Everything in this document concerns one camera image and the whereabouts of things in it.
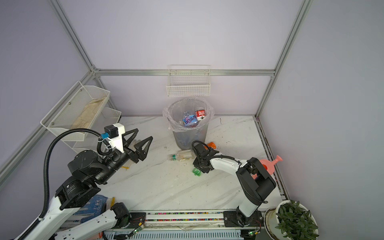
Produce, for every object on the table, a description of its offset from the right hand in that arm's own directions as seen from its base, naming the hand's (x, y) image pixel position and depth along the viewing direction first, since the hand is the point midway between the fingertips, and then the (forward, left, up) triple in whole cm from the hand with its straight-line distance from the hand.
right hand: (195, 165), depth 90 cm
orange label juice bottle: (+14, -11, +2) cm, 18 cm away
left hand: (-8, +18, +40) cm, 45 cm away
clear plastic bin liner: (+25, +5, +19) cm, 32 cm away
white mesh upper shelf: (+18, +65, +30) cm, 74 cm away
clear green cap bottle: (+7, +9, 0) cm, 11 cm away
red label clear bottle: (+22, -3, +22) cm, 31 cm away
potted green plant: (-30, -40, +13) cm, 52 cm away
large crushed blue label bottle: (+21, +3, +18) cm, 27 cm away
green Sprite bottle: (-6, -1, +3) cm, 7 cm away
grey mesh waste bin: (+12, +7, +11) cm, 17 cm away
